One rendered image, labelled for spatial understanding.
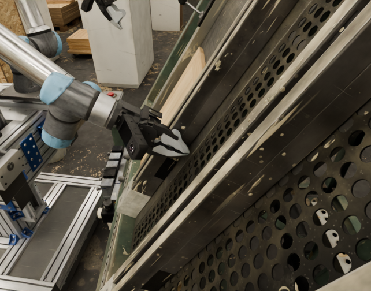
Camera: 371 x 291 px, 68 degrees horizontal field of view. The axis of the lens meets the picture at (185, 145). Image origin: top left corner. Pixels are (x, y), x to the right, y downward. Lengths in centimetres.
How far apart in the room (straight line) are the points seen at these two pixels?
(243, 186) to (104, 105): 38
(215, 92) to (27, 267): 150
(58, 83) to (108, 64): 310
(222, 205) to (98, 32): 334
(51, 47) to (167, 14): 468
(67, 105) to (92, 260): 147
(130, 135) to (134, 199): 35
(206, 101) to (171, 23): 549
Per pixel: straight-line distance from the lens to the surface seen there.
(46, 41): 158
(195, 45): 121
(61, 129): 71
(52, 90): 66
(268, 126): 34
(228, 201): 42
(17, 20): 313
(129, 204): 94
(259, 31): 64
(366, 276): 21
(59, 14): 650
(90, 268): 198
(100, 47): 370
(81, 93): 65
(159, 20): 618
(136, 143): 60
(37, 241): 194
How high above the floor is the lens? 167
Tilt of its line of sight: 38 degrees down
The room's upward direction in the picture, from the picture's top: straight up
